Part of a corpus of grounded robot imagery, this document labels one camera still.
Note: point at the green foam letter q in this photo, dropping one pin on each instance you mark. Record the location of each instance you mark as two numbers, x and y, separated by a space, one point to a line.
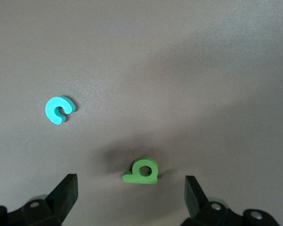
135 168

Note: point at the cyan foam letter c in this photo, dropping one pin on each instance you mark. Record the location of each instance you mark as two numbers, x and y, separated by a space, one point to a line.
50 110

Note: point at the brown table cover sheet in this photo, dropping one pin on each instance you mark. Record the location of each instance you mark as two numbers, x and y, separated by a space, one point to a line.
141 58

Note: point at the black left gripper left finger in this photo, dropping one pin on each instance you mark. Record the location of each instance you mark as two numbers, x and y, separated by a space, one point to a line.
63 197

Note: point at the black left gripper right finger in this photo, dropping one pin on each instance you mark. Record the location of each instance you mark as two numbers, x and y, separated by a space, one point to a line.
198 204

